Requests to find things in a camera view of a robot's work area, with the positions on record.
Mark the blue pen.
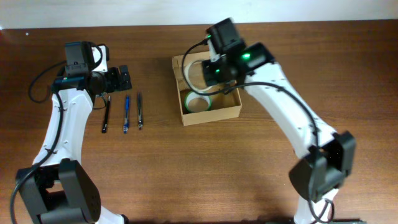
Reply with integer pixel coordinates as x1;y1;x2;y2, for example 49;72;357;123
123;95;130;134

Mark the beige masking tape roll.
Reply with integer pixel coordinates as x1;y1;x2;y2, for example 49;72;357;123
182;59;213;93

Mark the black pen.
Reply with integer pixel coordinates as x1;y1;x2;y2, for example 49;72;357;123
101;96;111;134

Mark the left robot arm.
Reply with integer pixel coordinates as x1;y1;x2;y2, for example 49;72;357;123
9;41;132;223

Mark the green tape roll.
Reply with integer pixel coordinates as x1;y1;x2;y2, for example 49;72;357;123
184;91;212;113

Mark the open cardboard box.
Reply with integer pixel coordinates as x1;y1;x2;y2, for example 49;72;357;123
172;52;242;126

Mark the dark grey pen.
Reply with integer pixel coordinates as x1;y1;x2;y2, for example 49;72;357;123
137;92;144;130

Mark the right black cable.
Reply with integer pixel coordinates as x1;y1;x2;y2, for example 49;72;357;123
181;39;336;224

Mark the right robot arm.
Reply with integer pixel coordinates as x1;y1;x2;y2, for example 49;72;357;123
202;18;356;223

